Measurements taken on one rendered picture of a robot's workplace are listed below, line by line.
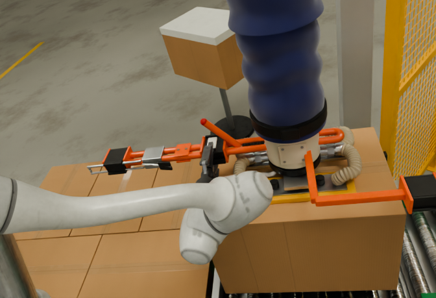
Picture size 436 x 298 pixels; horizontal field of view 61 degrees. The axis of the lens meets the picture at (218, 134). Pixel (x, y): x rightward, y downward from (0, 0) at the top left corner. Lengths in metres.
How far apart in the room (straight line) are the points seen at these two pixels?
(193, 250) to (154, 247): 0.96
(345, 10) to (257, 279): 1.33
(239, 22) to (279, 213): 0.58
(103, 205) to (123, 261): 1.13
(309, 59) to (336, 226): 0.50
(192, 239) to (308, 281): 0.59
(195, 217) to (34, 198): 0.38
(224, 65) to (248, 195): 1.81
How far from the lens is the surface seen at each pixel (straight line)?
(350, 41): 2.10
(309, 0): 0.90
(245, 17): 0.90
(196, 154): 1.22
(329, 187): 1.19
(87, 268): 1.98
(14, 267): 1.05
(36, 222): 0.77
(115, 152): 1.35
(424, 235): 1.78
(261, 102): 1.01
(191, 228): 0.95
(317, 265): 1.33
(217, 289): 1.58
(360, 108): 2.33
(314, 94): 1.02
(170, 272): 1.77
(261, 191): 0.84
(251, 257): 1.29
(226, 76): 2.61
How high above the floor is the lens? 1.95
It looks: 36 degrees down
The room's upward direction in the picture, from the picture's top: 16 degrees counter-clockwise
